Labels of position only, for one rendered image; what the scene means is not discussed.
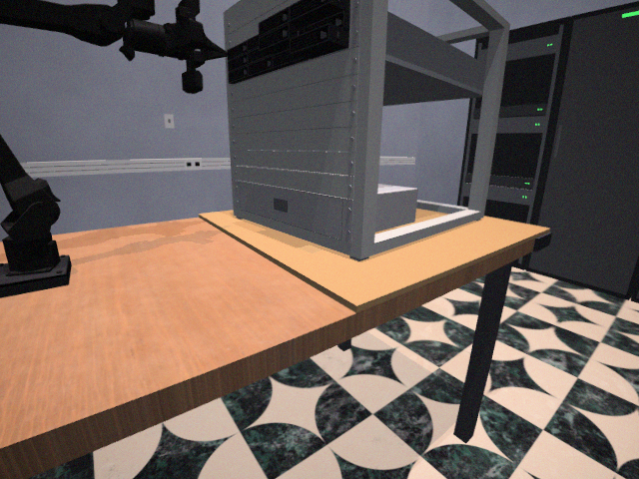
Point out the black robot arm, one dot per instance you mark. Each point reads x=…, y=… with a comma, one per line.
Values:
x=101, y=25

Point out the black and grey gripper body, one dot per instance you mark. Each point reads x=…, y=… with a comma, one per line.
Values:
x=192, y=80

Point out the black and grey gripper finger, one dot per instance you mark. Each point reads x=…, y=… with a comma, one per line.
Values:
x=210, y=55
x=210, y=46

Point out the light wooden board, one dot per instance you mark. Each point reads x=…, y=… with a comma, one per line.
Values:
x=359, y=285

